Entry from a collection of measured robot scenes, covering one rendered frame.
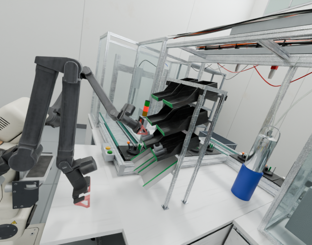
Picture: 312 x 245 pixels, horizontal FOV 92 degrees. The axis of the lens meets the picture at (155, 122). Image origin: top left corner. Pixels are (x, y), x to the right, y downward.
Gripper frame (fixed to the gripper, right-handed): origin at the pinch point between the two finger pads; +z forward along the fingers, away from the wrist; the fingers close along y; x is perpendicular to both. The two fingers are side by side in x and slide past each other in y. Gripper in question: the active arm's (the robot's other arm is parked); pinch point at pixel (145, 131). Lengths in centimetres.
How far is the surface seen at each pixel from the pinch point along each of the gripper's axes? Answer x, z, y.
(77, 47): -22, -91, 306
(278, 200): -17, 73, -52
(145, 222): 38, 17, -32
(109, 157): 38.1, -0.3, 22.3
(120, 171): 37.8, 8.5, 8.3
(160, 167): 12.0, 17.8, -13.9
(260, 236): 7, 82, -54
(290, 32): -99, 24, -23
